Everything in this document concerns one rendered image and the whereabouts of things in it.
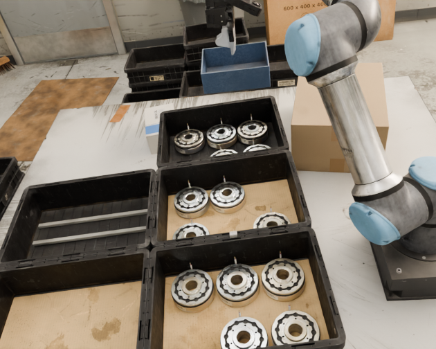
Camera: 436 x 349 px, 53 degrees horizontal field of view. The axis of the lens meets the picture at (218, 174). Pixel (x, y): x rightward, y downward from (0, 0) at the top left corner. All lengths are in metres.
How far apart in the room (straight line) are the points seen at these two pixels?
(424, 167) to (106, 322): 0.83
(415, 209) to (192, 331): 0.57
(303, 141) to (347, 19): 0.58
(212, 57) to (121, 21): 2.82
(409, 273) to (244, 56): 0.79
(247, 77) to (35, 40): 3.39
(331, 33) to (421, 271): 0.61
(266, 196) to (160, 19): 3.03
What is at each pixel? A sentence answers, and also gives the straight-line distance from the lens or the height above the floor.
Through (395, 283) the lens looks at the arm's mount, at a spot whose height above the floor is 0.78.
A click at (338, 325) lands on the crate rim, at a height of 0.93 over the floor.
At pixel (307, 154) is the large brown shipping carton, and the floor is 0.78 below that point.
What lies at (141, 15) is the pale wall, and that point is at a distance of 4.14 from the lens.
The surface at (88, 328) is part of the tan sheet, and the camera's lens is 1.14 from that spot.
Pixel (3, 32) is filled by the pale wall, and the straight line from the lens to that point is 4.58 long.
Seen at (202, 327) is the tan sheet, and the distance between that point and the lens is 1.06.
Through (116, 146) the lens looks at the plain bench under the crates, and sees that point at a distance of 1.84.
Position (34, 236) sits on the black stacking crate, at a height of 0.83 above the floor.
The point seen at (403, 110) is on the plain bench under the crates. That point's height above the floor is 0.70.
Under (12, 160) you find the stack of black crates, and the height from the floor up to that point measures 0.48.
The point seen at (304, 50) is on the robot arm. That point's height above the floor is 1.32.
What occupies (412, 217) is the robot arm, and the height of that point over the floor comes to 0.99.
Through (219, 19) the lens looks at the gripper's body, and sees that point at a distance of 1.37.
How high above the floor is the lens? 1.75
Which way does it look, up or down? 42 degrees down
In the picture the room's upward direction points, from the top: 10 degrees counter-clockwise
